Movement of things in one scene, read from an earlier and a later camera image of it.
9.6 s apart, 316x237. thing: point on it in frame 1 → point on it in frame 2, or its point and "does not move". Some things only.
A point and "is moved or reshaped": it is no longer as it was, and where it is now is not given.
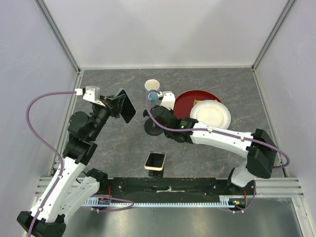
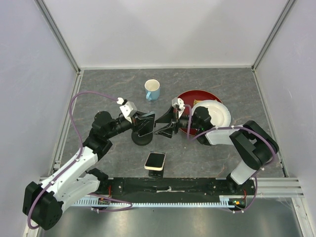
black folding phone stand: x=159 y=174 does not move
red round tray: x=184 y=102 does not move
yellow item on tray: x=195 y=101 does not move
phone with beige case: x=155 y=161 does not move
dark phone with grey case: x=128 y=111 is moved or reshaped
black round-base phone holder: x=151 y=127 is moved or reshaped
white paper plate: x=211 y=113 does not move
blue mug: x=152 y=84 does not move
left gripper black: x=113 y=104 → x=134 y=123
